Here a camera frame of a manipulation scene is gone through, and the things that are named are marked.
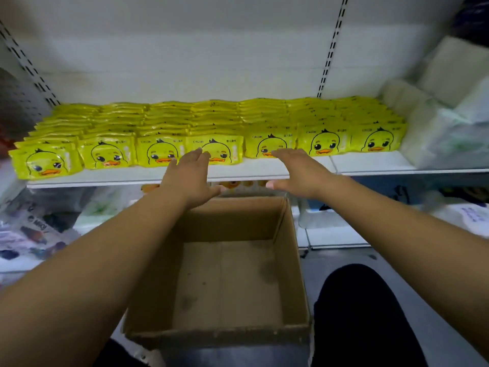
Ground person's right hand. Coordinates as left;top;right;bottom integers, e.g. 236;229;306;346
265;149;337;202

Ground person's left hand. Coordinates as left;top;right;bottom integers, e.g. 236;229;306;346
159;147;226;211

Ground brown cardboard box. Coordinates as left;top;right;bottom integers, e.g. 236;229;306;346
122;196;313;350

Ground white metal shelf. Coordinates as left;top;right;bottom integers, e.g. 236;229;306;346
0;0;489;253

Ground person's left forearm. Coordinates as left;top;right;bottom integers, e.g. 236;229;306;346
0;183;188;367

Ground person's right forearm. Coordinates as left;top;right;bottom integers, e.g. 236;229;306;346
315;175;489;360

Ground white duck tissue pack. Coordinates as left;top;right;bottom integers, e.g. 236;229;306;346
218;179;290;198

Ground person's black trousers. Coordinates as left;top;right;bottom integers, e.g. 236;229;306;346
92;264;429;367

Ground white pegboard shelf unit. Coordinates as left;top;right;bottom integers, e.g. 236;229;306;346
0;22;61;184

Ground green white tissue pack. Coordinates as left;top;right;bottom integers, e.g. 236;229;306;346
72;186;146;235

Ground blue white roll pack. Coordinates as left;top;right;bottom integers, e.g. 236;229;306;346
428;191;489;240

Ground MIQI boxes with fruit print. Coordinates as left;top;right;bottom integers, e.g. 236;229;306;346
0;191;81;263

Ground plain white tissue pack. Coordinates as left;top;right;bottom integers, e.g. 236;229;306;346
416;36;489;123

